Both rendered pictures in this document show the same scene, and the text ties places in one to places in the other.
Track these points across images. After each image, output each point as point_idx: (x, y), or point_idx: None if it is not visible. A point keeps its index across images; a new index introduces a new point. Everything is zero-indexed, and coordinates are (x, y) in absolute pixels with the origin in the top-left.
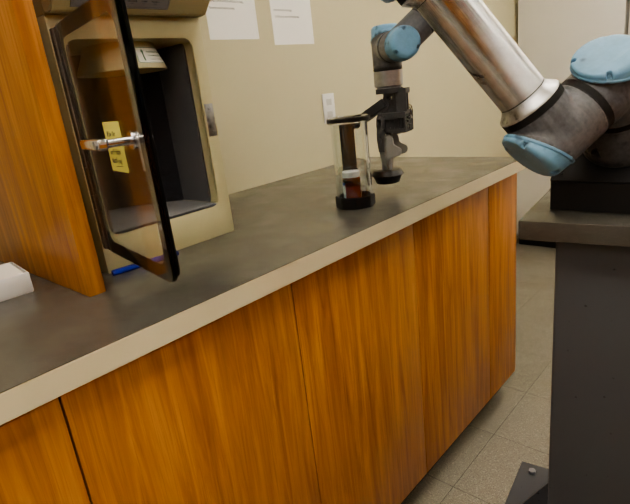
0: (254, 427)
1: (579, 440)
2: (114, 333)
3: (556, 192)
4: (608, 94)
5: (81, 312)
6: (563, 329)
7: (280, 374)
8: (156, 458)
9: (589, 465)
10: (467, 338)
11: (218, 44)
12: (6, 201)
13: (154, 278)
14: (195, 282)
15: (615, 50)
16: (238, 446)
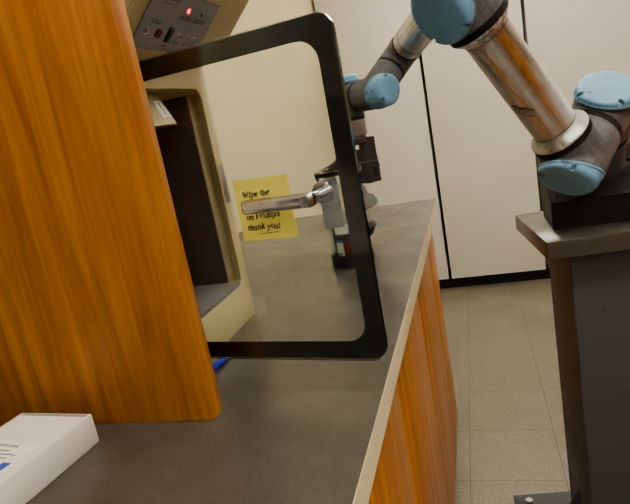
0: None
1: (613, 441)
2: (347, 440)
3: (557, 213)
4: (619, 118)
5: (241, 437)
6: (586, 338)
7: (402, 457)
8: None
9: (625, 462)
10: (442, 384)
11: None
12: None
13: (262, 377)
14: (330, 366)
15: (612, 83)
16: None
